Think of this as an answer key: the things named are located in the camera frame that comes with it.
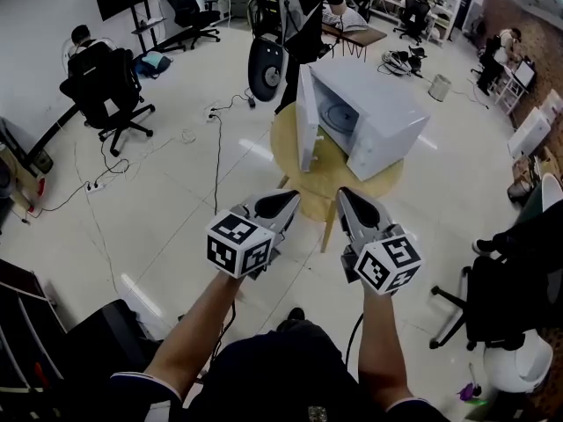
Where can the black box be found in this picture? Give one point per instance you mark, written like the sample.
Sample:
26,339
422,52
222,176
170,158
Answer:
110,336

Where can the patterned cushion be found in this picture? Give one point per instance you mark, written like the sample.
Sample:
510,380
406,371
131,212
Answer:
347,19

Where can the glass turntable plate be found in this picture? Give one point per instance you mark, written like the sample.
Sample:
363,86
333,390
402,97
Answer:
338,119

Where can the white trash bin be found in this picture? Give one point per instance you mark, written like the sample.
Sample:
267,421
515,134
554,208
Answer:
440,87

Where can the person's left forearm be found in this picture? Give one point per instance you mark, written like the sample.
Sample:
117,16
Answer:
193,332

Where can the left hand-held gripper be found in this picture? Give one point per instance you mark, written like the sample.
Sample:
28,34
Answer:
239,244

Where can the white round pod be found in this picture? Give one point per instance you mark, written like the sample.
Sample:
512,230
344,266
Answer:
519,358

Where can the black power adapter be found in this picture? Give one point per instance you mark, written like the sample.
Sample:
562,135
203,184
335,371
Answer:
251,102

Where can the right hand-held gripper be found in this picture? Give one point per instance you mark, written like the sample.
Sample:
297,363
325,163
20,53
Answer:
387,264

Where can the white microwave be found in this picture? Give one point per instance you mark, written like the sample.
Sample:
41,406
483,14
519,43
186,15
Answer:
387,117

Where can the round wooden table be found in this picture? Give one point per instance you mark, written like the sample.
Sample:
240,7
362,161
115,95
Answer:
325,187

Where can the person's black shoe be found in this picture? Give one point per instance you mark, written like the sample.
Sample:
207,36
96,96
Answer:
295,314

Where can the wooden bench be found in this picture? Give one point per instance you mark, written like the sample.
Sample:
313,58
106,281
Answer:
360,38

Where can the purple toy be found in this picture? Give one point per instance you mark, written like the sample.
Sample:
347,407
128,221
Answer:
470,389

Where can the person's right forearm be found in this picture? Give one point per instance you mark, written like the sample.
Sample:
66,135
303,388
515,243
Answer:
380,345

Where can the white box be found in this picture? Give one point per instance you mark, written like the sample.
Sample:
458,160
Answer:
530,132
553,106

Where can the person's dark shirt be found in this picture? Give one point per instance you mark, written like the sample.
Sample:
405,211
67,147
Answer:
277,376

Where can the white power strip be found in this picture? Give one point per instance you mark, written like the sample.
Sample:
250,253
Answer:
95,186
211,114

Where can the green chair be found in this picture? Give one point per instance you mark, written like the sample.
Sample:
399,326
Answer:
534,205

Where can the white panel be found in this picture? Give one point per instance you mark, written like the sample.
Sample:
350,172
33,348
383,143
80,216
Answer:
306,121

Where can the small white table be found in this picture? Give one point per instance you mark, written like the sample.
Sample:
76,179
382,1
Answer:
516,82

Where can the blue bag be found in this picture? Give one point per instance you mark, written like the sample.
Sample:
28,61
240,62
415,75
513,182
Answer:
151,64

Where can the black cabinet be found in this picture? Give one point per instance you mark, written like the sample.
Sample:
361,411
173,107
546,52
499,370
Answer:
22,345

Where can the black television stand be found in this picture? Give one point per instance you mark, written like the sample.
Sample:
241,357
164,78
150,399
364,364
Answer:
147,31

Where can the grey backpack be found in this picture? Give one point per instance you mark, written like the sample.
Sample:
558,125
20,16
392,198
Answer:
290,11

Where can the black oval pack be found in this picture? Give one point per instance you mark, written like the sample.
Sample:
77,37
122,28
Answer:
266,70

